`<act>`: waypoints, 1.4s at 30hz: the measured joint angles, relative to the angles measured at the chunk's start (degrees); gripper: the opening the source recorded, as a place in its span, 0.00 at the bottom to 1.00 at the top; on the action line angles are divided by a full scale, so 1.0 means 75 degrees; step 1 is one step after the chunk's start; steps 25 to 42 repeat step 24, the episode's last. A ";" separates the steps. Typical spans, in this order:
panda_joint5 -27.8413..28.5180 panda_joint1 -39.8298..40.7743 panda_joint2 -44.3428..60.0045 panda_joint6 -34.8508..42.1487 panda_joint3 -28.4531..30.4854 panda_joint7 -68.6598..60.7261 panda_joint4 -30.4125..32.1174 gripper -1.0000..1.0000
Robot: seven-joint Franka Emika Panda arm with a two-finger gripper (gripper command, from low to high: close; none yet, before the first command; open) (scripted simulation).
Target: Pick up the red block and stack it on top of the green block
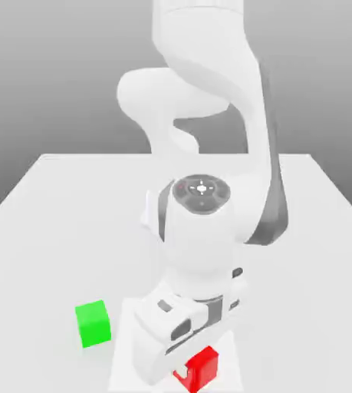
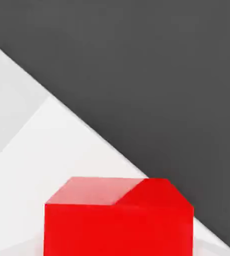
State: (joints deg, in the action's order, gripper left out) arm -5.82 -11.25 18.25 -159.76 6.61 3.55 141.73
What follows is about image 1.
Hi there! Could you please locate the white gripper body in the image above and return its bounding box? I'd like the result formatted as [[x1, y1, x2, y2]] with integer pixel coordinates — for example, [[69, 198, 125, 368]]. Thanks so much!
[[132, 309, 235, 387]]

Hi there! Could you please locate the small red cube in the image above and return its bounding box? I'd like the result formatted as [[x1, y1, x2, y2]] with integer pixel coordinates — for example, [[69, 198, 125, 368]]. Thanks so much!
[[173, 345, 219, 393]]

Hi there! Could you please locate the small green cube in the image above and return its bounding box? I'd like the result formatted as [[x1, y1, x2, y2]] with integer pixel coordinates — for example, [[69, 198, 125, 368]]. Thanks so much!
[[74, 299, 113, 348]]

